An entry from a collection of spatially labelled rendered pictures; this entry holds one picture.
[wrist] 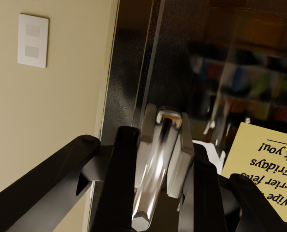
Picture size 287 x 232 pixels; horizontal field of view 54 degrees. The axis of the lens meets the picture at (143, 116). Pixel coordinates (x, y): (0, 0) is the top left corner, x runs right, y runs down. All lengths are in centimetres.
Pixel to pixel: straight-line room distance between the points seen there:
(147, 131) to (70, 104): 57
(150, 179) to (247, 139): 9
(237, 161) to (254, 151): 2
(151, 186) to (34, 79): 59
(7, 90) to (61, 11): 24
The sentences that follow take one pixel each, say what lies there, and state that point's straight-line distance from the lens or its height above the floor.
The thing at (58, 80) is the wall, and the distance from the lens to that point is 72.
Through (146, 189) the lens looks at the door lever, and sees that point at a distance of 19.
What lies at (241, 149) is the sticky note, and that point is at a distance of 24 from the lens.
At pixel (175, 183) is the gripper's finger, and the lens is 16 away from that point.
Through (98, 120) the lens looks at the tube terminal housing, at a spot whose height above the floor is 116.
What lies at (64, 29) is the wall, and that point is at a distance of 70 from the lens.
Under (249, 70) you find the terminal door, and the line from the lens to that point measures 22.
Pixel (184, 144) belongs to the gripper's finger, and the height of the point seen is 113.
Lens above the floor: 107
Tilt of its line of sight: 19 degrees up
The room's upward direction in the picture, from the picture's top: 170 degrees counter-clockwise
